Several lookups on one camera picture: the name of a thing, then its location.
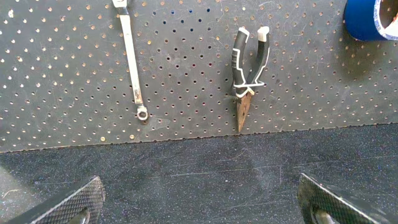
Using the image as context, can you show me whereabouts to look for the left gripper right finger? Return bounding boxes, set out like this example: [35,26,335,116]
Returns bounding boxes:
[296,172,398,224]

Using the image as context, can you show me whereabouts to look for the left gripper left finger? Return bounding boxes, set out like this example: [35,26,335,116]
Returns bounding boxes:
[5,175,106,224]

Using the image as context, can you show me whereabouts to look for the black and white pliers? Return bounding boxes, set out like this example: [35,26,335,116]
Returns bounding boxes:
[230,26,271,133]

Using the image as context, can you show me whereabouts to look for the roll of blue tape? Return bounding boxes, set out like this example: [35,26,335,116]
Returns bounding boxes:
[343,0,398,42]

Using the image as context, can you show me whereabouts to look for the black pegboard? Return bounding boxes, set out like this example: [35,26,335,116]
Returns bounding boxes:
[0,0,398,154]

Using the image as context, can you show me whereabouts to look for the wrench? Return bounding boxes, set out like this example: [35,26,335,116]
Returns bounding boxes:
[111,0,150,122]

